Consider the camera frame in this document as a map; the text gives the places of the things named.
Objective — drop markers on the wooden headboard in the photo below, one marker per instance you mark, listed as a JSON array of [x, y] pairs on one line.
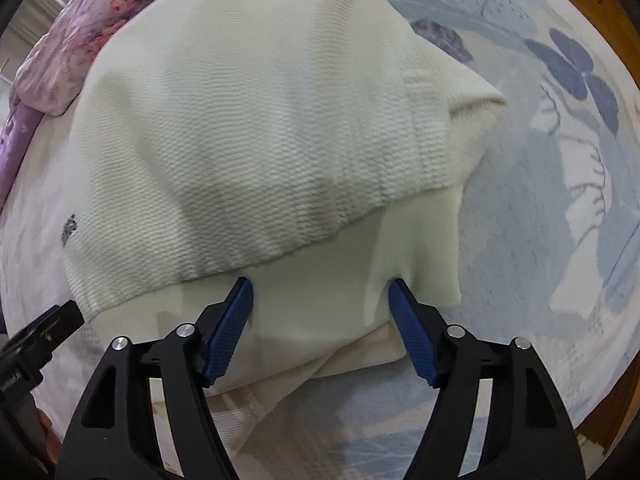
[[615, 25]]

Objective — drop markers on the white button-up jacket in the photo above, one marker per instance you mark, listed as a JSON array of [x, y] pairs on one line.
[[318, 148]]

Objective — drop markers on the floral bed sheet mattress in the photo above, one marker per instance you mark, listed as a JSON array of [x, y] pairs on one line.
[[548, 245]]

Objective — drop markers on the person left hand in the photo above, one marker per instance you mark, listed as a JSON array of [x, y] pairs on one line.
[[53, 442]]

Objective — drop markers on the purple floral quilt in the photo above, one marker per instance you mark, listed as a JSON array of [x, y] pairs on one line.
[[54, 72]]

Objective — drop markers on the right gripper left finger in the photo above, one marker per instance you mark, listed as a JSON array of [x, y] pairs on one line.
[[143, 414]]

